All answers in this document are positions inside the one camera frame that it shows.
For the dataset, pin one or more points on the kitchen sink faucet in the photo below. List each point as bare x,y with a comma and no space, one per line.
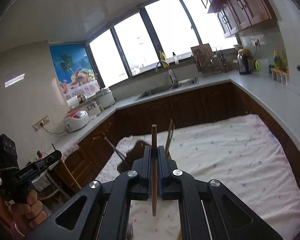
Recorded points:
172,76

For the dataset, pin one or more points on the left hand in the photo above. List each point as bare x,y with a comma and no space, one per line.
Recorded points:
28,215

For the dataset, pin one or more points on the white red rice cooker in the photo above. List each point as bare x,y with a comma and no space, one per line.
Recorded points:
76,120

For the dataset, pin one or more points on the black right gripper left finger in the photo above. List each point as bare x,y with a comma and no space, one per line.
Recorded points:
99,210

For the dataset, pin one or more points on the white cooking pot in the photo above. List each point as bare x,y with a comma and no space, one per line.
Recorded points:
105,97

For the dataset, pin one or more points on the metal utensil in holder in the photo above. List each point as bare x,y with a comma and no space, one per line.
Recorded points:
115,149

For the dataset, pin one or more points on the wooden utensil holder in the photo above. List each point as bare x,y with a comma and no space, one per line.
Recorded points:
133,154

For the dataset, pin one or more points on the wooden chopstick in holder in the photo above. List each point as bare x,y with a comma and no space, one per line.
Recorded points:
169,139

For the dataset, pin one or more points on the steel electric kettle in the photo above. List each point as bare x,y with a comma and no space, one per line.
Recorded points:
242,62

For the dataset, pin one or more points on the fruit poster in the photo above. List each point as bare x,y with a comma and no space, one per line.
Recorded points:
74,71

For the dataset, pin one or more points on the steel sink basin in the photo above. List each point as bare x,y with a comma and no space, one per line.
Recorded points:
158,90

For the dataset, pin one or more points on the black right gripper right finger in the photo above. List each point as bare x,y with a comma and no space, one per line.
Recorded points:
208,210

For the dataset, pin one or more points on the white dotted tablecloth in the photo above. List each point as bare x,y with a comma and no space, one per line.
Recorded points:
246,157

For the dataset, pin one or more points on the spice jar rack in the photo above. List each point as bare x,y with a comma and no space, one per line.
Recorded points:
280,71

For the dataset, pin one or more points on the upper wooden cabinets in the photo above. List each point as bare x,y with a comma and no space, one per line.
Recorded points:
238,15

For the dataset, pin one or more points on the yellow soap bottle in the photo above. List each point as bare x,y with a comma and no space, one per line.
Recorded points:
163,59

